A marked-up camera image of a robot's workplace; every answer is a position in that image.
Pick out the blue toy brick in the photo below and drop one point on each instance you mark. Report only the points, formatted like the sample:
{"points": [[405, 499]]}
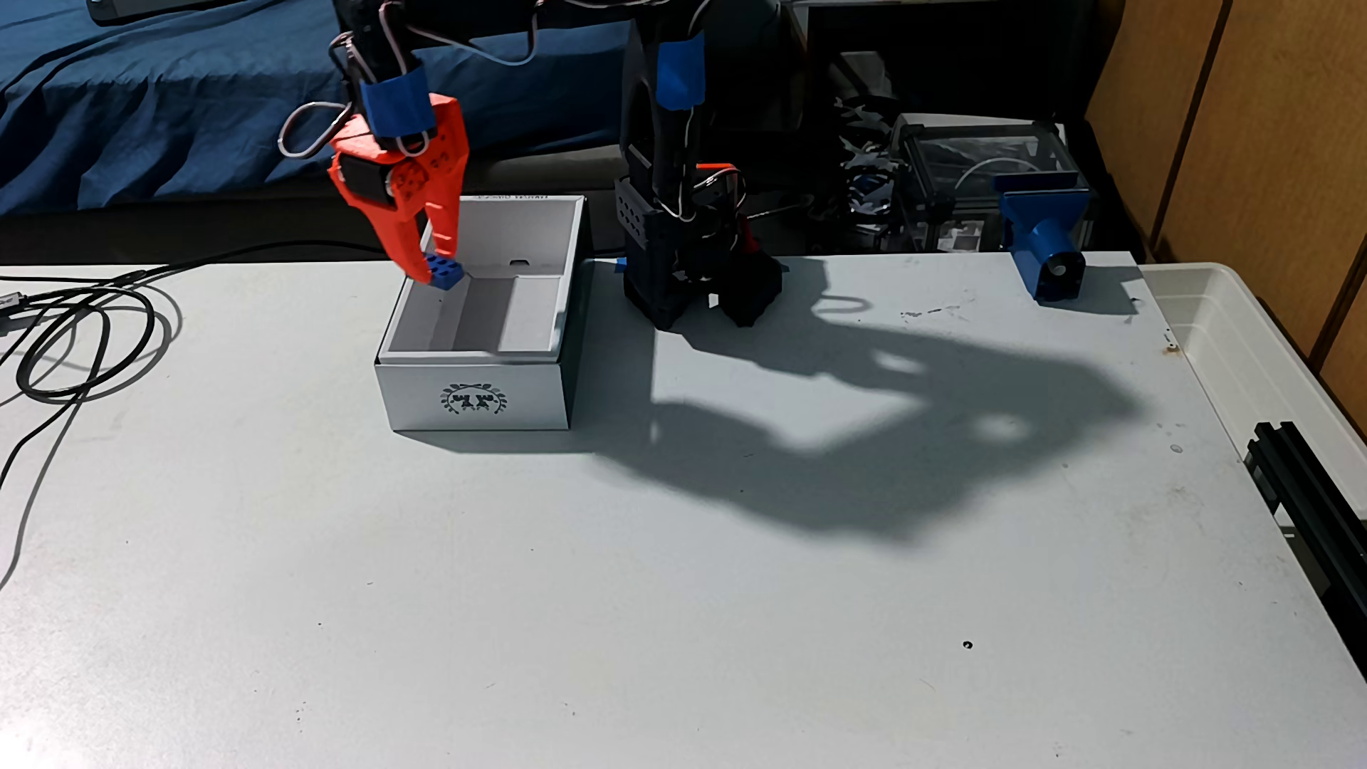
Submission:
{"points": [[446, 272]]}

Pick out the white cardboard box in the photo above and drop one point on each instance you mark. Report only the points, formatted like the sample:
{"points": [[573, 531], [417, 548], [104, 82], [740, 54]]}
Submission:
{"points": [[470, 401]]}

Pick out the blue bed sheet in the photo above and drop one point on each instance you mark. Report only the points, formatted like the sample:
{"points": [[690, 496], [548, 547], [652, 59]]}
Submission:
{"points": [[160, 107]]}

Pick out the white plastic bin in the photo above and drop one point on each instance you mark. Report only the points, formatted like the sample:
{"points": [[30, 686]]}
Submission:
{"points": [[1228, 342]]}

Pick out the wooden cabinet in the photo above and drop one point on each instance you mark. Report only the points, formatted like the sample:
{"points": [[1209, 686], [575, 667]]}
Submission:
{"points": [[1260, 128]]}

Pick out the black aluminium extrusion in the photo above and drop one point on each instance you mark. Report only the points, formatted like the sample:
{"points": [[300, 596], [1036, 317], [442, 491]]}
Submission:
{"points": [[1308, 502]]}

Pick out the clear box with black frame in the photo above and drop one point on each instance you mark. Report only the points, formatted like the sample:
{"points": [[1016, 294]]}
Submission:
{"points": [[1025, 150]]}

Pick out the blue printed clamp mount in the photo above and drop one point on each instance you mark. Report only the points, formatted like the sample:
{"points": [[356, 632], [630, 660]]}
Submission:
{"points": [[1041, 240]]}

